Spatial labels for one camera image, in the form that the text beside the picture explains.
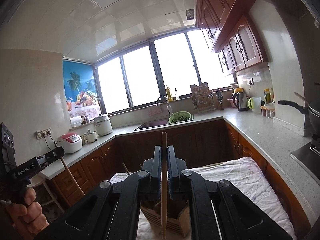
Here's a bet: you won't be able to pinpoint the left hand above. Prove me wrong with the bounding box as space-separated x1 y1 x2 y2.
1 187 49 239

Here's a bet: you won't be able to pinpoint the wooden utensil holder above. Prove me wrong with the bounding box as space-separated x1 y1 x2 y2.
140 199 191 237

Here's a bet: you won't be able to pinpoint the white dotted tablecloth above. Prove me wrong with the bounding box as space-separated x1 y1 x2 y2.
109 156 297 240

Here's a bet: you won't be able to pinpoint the white red rice cooker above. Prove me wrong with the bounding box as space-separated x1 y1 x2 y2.
57 132 82 154

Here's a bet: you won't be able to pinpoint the lower wooden cabinets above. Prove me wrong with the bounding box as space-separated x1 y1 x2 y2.
50 120 311 239

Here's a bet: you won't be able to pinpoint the wooden cabinets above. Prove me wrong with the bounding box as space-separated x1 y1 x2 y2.
195 0 268 75
50 120 311 239

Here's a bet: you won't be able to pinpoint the small white pot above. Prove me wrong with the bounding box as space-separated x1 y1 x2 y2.
85 129 98 143

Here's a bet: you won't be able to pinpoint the white cylindrical cooker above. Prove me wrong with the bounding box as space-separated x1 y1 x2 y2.
94 114 113 137

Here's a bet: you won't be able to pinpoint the green colander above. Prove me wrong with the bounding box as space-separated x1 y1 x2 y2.
169 111 192 124

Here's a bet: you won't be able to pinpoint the tropical fruit poster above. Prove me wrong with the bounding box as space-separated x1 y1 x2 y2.
62 61 101 120

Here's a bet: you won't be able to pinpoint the wooden knife rack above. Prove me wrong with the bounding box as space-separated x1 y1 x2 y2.
190 82 216 113

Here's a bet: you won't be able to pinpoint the spice jar rack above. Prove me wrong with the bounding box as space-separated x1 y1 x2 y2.
260 88 275 119

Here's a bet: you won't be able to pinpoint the steel electric kettle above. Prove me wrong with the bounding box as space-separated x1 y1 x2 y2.
232 88 249 112

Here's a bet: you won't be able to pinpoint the chrome faucet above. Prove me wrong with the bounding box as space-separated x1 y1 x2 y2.
156 95 174 118

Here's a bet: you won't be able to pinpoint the yellow oil bottle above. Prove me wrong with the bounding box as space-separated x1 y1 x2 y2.
166 87 173 102

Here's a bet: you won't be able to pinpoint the black wok pan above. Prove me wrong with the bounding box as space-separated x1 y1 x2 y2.
278 92 320 135

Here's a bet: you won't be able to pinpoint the upper wooden cabinets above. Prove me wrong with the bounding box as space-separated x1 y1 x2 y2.
195 0 268 75

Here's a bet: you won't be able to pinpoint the wall power socket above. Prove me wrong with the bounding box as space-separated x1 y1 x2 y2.
35 128 52 140

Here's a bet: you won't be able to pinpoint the green handled plastic jug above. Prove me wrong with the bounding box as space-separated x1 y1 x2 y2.
248 96 261 113

